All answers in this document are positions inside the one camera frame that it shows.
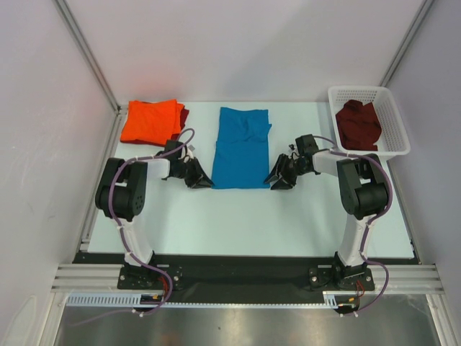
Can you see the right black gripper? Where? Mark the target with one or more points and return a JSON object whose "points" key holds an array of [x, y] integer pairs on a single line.
{"points": [[288, 169]]}

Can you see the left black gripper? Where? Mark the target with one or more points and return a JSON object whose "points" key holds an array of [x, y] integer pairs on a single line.
{"points": [[199, 179]]}

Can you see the blue t shirt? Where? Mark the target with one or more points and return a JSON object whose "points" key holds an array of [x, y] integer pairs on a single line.
{"points": [[241, 150]]}

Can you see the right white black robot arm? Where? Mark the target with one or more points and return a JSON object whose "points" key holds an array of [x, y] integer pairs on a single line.
{"points": [[365, 193]]}

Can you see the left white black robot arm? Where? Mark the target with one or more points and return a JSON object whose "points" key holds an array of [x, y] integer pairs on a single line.
{"points": [[121, 195]]}

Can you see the folded dark red t shirt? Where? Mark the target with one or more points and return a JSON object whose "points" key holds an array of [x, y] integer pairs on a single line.
{"points": [[173, 120]]}

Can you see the folded orange t shirt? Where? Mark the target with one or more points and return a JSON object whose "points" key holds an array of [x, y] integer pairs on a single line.
{"points": [[143, 122]]}

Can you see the crumpled dark red t shirt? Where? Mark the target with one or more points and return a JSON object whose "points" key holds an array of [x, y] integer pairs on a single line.
{"points": [[358, 126]]}

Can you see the white plastic basket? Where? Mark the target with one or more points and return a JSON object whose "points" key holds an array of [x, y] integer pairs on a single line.
{"points": [[393, 140]]}

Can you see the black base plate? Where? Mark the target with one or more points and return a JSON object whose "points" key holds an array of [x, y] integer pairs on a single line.
{"points": [[314, 271]]}

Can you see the white slotted cable duct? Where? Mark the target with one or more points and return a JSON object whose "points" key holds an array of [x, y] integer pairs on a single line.
{"points": [[147, 301]]}

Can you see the aluminium front rail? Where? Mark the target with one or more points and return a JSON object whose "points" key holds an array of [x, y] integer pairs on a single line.
{"points": [[403, 279]]}

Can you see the left aluminium frame post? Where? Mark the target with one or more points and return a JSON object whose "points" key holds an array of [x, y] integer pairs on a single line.
{"points": [[87, 53]]}

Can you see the aluminium frame post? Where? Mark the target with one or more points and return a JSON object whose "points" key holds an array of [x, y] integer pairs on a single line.
{"points": [[87, 53], [416, 25]]}

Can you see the right aluminium frame post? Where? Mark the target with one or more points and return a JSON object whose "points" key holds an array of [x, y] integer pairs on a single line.
{"points": [[416, 25]]}

